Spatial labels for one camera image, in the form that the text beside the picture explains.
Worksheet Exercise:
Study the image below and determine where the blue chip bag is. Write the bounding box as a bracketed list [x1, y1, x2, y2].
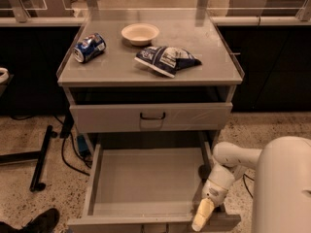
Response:
[135, 46, 202, 78]

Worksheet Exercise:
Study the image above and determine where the grey top drawer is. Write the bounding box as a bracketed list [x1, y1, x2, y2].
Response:
[70, 103, 232, 133]

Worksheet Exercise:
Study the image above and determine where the blue crushed soda can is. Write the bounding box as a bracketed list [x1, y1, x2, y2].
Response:
[73, 33, 106, 63]

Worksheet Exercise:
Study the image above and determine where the blue box behind cabinet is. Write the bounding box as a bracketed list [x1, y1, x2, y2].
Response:
[77, 135, 89, 157]

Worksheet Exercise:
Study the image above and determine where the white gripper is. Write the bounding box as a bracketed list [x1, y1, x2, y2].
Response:
[191, 164, 235, 232]

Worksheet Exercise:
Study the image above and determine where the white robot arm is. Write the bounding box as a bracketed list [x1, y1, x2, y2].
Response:
[191, 136, 311, 233]

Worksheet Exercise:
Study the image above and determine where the white paper bowl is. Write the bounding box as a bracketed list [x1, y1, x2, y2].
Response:
[121, 23, 159, 47]

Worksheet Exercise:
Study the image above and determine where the grey drawer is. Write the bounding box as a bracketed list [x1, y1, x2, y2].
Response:
[67, 141, 242, 233]
[70, 103, 232, 133]

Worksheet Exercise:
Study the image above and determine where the white object at left edge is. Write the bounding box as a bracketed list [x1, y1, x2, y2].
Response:
[0, 67, 10, 83]

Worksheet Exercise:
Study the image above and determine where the black shoe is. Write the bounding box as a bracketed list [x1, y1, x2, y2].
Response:
[0, 208, 60, 233]

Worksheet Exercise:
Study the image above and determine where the grey drawer cabinet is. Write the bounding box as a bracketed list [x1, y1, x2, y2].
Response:
[58, 9, 243, 149]

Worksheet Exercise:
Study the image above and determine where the black metal stand base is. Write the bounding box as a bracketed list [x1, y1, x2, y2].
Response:
[0, 125, 57, 192]

